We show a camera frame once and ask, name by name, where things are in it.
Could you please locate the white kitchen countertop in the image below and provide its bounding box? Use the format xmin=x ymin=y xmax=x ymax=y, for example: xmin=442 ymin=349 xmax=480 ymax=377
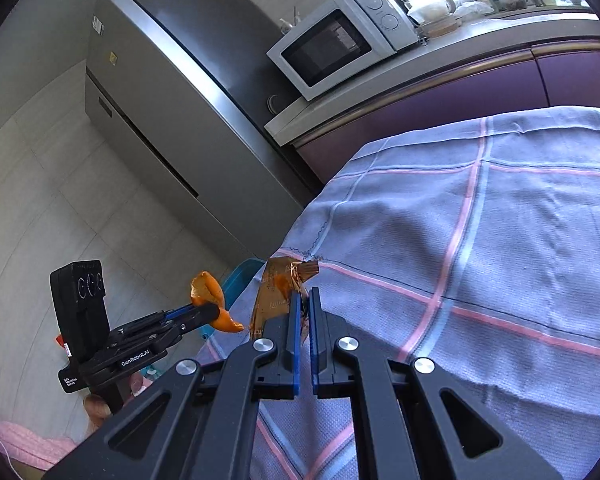
xmin=264 ymin=10 xmax=600 ymax=148

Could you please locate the person's left forearm pink sleeve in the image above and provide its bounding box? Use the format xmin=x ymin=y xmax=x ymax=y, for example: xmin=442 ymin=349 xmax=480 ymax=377
xmin=0 ymin=417 xmax=93 ymax=472

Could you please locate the purple kitchen cabinet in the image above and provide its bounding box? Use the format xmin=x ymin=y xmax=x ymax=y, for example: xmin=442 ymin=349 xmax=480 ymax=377
xmin=294 ymin=40 xmax=600 ymax=196

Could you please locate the crumpled white bag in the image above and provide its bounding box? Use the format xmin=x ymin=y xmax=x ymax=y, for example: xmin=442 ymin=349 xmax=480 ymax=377
xmin=452 ymin=1 xmax=497 ymax=21

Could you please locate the person's left hand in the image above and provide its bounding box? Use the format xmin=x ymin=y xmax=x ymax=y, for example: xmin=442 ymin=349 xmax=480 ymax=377
xmin=81 ymin=375 xmax=155 ymax=433

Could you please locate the white microwave oven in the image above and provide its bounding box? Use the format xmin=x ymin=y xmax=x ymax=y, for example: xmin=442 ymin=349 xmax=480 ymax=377
xmin=266 ymin=0 xmax=421 ymax=102

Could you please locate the wooden kettle base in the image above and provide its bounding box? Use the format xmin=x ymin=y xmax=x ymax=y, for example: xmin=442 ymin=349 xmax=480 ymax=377
xmin=422 ymin=17 xmax=464 ymax=39

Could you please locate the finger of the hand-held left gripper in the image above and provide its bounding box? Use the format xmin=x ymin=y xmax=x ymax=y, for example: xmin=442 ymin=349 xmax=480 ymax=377
xmin=111 ymin=301 xmax=221 ymax=342
xmin=154 ymin=318 xmax=221 ymax=357

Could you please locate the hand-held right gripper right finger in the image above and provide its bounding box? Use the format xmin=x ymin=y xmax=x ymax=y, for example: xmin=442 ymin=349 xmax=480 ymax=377
xmin=309 ymin=286 xmax=564 ymax=480

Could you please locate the gold foil snack packet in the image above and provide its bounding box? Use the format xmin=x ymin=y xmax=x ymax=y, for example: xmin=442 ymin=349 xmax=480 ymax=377
xmin=249 ymin=255 xmax=322 ymax=343

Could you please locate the orange peel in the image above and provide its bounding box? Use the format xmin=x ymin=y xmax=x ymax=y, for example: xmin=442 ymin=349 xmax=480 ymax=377
xmin=189 ymin=271 xmax=245 ymax=333

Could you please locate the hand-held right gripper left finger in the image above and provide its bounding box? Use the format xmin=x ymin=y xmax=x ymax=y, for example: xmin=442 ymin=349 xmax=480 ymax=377
xmin=42 ymin=291 xmax=302 ymax=480

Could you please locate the grey refrigerator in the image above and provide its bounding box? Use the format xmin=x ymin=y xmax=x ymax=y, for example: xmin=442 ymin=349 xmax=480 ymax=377
xmin=84 ymin=0 xmax=321 ymax=271

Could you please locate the glass kettle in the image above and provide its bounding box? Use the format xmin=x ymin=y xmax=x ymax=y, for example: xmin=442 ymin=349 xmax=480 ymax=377
xmin=399 ymin=0 xmax=458 ymax=26

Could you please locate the plaid purple tablecloth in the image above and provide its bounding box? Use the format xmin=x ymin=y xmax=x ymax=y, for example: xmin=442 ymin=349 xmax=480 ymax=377
xmin=200 ymin=105 xmax=600 ymax=480

